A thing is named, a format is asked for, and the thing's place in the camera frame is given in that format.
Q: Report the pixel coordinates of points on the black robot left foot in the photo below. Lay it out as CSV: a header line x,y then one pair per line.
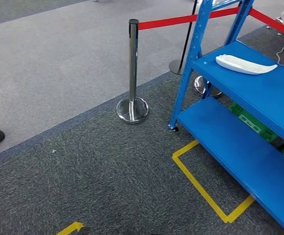
x,y
84,231

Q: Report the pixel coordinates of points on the yellow floor tape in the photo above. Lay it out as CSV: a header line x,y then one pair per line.
x,y
69,227
200,188

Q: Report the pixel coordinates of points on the white curved plastic part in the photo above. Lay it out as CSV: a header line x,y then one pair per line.
x,y
245,66

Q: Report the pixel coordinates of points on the blue metal shelf rack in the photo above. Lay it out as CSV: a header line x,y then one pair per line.
x,y
242,152

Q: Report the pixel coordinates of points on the black stanchion post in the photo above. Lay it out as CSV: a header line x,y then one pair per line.
x,y
177,66

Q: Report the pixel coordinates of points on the dark chrome stanchion post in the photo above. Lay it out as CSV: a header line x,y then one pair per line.
x,y
199,86

